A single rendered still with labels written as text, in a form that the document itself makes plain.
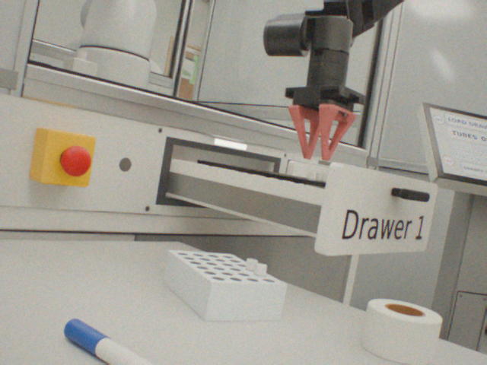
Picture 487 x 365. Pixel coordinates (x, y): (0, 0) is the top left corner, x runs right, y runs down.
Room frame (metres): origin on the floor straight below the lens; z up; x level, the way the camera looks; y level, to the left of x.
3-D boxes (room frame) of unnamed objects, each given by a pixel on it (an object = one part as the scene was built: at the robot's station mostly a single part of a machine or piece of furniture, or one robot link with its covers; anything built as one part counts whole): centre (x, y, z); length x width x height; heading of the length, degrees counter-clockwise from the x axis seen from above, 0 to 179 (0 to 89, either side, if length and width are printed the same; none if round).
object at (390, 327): (0.45, -0.17, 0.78); 0.07 x 0.07 x 0.04
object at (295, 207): (0.83, -0.05, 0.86); 0.40 x 0.26 x 0.06; 46
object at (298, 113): (0.72, -0.09, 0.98); 0.07 x 0.07 x 0.09; 46
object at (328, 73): (0.72, -0.09, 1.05); 0.10 x 0.07 x 0.07; 46
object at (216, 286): (0.52, 0.01, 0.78); 0.12 x 0.08 x 0.04; 29
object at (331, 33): (0.73, -0.08, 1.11); 0.07 x 0.06 x 0.07; 65
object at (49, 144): (0.66, 0.25, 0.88); 0.07 x 0.05 x 0.07; 136
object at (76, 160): (0.63, 0.22, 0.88); 0.04 x 0.03 x 0.04; 136
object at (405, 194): (0.66, -0.22, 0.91); 0.07 x 0.04 x 0.01; 136
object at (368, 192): (0.68, -0.20, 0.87); 0.29 x 0.02 x 0.11; 136
